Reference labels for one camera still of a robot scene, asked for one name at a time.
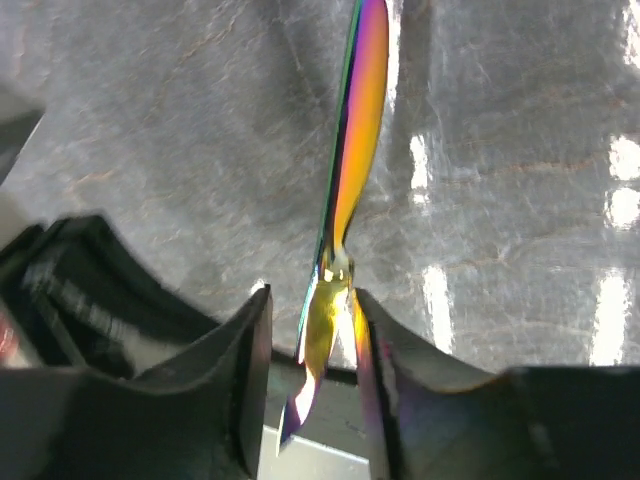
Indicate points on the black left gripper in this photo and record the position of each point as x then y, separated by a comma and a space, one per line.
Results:
80, 296

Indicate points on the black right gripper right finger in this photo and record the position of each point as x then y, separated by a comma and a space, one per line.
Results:
428, 415

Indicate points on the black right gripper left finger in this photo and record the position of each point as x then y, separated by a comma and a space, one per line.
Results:
198, 415

